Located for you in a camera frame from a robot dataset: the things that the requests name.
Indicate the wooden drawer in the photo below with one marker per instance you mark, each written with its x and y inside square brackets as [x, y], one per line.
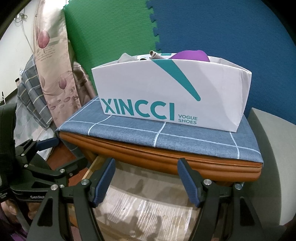
[141, 204]

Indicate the blue checked cloth cover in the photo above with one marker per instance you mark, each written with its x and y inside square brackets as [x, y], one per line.
[91, 121]

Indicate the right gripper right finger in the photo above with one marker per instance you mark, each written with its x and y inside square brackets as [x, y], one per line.
[226, 213]

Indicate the white cabinet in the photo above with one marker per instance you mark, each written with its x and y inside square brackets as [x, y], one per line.
[273, 193]

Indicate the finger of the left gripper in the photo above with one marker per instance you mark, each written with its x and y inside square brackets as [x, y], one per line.
[47, 143]

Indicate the light grey patterned underwear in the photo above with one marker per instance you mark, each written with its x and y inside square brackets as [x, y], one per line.
[155, 56]

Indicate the floral pink pillow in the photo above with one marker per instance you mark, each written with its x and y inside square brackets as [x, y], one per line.
[52, 58]

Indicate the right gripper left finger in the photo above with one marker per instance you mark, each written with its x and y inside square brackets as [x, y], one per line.
[52, 220]

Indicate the green foam wall mat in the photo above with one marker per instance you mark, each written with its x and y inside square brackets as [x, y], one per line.
[101, 31]

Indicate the grey plaid bedding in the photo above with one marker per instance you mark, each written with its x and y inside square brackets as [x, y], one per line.
[31, 95]

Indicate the blue foam wall mat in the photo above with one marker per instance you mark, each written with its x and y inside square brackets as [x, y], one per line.
[247, 33]

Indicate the white floral bedsheet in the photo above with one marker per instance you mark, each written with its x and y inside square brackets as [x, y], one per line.
[27, 127]

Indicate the person's left hand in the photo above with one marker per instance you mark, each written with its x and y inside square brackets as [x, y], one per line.
[11, 210]

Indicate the white XINCCI shoe box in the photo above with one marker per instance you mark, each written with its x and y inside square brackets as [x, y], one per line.
[209, 94]

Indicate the purple bra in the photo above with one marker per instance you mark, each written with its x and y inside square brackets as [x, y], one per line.
[197, 55]

